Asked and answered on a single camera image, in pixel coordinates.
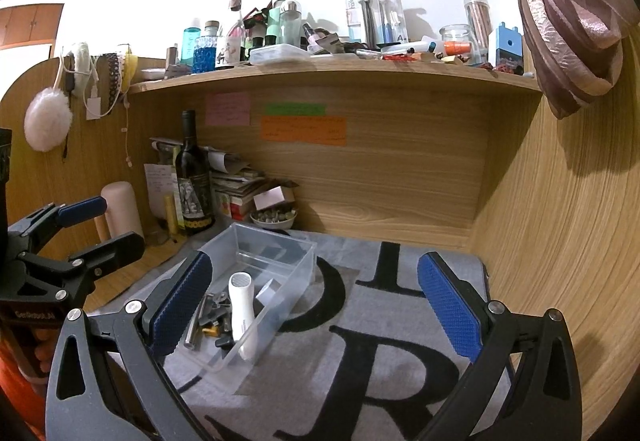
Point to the yellow lip balm tube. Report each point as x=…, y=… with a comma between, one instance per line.
x=171, y=214

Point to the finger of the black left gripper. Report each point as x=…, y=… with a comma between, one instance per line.
x=44, y=223
x=88, y=265

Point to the white handwritten paper note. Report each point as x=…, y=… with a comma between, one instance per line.
x=158, y=184

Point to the stack of books and papers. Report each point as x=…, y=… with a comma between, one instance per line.
x=233, y=194

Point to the beige rounded container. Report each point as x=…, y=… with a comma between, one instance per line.
x=121, y=215

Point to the blue bead bottle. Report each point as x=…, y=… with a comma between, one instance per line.
x=205, y=48

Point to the small white pink box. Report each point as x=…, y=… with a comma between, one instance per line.
x=275, y=196

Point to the glass jar on shelf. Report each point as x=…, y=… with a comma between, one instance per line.
x=460, y=41

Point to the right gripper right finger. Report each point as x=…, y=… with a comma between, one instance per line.
x=522, y=382

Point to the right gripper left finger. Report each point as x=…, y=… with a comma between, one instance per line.
x=107, y=379

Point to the white handheld massager device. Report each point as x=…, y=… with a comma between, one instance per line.
x=241, y=292

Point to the pink hanging cloth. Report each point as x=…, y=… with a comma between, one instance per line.
x=577, y=48

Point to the blue box on shelf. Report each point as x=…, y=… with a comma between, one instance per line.
x=505, y=49

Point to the white fluffy puff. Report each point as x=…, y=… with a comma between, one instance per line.
x=47, y=120

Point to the silver metal clip tool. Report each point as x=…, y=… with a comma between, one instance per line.
x=193, y=331

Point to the black clamp piece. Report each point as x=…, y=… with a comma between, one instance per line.
x=215, y=320

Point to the clear plastic storage box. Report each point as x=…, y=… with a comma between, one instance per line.
x=264, y=255

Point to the grey mat with black letters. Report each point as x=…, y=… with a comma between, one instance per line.
x=361, y=357

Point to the bowl of small stones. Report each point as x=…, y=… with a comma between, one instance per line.
x=274, y=219

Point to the left hand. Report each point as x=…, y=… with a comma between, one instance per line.
x=46, y=340

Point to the dark wine bottle elephant label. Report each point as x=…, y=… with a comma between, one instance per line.
x=195, y=195

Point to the clear flat plastic case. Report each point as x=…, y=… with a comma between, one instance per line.
x=277, y=53

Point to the orange sticky note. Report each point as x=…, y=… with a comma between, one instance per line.
x=322, y=130

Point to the wooden shelf board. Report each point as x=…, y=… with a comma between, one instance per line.
x=334, y=71

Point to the green sticky note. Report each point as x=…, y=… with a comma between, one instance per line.
x=294, y=109

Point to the pink sticky note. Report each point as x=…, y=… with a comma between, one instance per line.
x=228, y=109

